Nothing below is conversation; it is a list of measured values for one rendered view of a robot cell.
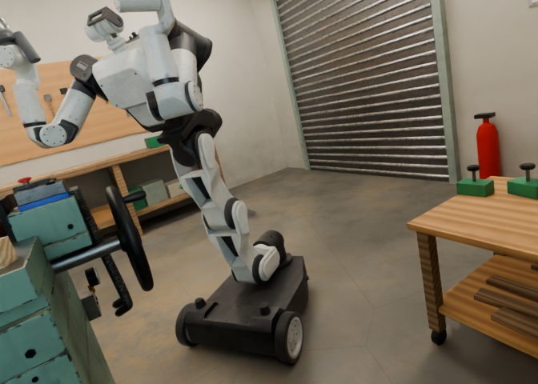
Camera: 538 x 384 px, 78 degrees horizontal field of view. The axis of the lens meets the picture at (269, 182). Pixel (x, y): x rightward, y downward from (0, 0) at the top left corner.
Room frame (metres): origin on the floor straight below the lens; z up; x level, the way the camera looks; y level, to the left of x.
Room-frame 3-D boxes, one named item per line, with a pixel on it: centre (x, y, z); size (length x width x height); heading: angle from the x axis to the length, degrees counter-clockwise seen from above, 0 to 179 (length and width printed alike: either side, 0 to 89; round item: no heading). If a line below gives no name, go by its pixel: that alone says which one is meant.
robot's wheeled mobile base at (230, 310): (1.55, 0.19, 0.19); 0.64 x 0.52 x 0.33; 152
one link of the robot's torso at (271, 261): (1.57, 0.17, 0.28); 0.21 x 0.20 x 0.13; 152
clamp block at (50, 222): (0.80, 0.54, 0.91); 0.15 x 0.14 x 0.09; 28
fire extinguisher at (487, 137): (2.44, -1.70, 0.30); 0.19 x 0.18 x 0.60; 119
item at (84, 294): (0.96, 0.69, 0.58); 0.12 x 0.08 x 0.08; 118
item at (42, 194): (0.80, 0.54, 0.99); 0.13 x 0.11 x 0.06; 28
